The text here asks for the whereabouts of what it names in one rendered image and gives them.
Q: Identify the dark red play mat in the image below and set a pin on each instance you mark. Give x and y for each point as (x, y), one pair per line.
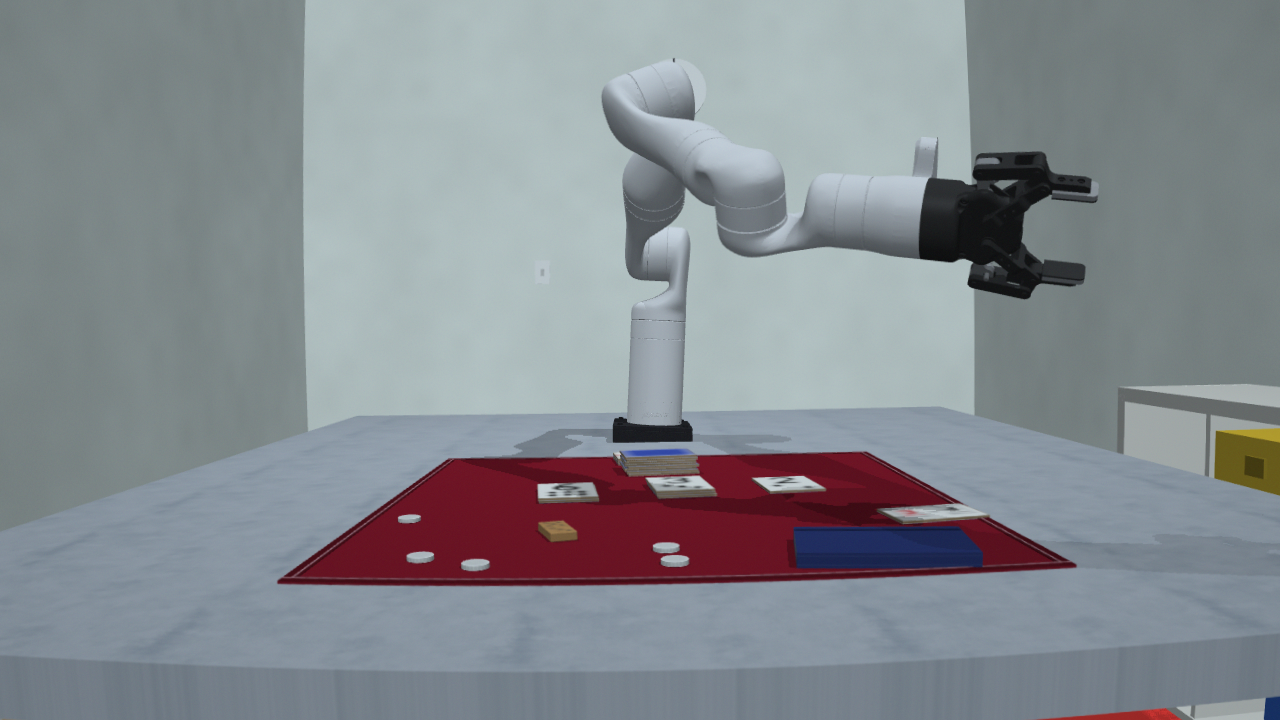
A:
(293, 576)
(489, 509)

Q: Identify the white playing card with red symbols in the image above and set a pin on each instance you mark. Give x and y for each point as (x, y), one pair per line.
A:
(657, 453)

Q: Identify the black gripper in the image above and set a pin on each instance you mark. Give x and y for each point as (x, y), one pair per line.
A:
(957, 219)

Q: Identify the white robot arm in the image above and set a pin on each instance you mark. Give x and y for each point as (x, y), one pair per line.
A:
(879, 214)

